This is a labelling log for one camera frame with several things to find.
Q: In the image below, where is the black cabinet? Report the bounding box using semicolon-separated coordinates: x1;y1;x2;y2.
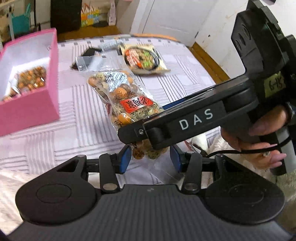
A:
50;0;82;34

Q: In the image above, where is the instant noodle packet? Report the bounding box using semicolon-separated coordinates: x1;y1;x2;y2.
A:
118;44;171;75

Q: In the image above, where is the pink storage box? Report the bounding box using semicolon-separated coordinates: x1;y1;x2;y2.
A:
1;29;59;136

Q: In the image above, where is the striped bed sheet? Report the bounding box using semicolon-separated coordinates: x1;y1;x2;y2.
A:
1;36;219;234

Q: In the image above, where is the colourful cardboard box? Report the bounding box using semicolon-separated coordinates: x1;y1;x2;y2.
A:
81;6;100;27

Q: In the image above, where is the teal shopping bag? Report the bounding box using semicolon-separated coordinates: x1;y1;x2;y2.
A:
11;4;31;35

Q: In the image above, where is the white door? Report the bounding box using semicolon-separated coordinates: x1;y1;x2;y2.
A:
130;0;217;46

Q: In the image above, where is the dark seaweed snack packet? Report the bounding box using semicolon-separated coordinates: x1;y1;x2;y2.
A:
70;48;102;70

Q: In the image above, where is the small bag of mixed nuts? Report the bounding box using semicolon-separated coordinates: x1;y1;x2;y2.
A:
87;70;170;160

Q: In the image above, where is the white snack bar wrapper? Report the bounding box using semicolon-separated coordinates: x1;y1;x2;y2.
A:
75;55;107;71

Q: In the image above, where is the large bag of mixed nuts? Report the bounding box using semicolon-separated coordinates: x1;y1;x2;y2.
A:
2;66;47;101

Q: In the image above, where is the silver snack bar wrapper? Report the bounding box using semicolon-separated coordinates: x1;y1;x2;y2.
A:
99;40;123;52

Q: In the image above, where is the right hand with ring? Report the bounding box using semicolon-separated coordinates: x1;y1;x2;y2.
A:
221;106;288;169

